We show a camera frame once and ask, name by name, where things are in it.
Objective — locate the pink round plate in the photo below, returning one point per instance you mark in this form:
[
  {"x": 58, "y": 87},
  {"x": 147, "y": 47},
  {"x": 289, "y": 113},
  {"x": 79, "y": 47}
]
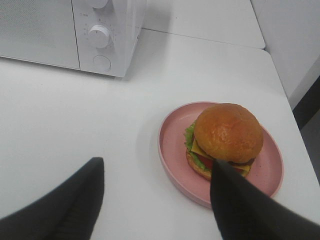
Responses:
[{"x": 266, "y": 172}]

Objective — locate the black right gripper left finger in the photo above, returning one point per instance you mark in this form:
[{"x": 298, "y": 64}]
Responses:
[{"x": 68, "y": 212}]

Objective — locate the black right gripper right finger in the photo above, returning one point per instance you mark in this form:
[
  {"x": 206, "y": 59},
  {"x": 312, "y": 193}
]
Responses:
[{"x": 243, "y": 212}]

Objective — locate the white microwave knob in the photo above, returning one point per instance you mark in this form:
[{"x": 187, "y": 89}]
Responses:
[
  {"x": 98, "y": 4},
  {"x": 99, "y": 36}
]

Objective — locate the white microwave oven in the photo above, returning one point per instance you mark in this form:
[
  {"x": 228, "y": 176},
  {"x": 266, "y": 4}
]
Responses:
[{"x": 123, "y": 19}]

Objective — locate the white microwave door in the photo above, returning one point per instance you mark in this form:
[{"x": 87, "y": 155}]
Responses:
[{"x": 40, "y": 31}]

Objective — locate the lower white microwave knob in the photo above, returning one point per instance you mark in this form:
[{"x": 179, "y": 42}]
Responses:
[{"x": 99, "y": 36}]

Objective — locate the burger with sesame-free bun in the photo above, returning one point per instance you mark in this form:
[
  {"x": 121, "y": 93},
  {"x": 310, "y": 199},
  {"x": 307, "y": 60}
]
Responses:
[{"x": 227, "y": 132}]

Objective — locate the upper white microwave knob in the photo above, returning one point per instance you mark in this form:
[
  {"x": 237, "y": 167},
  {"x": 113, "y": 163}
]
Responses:
[{"x": 98, "y": 4}]

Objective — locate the round door release button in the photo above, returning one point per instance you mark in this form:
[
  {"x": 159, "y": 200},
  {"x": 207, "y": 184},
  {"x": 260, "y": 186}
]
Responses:
[{"x": 101, "y": 63}]

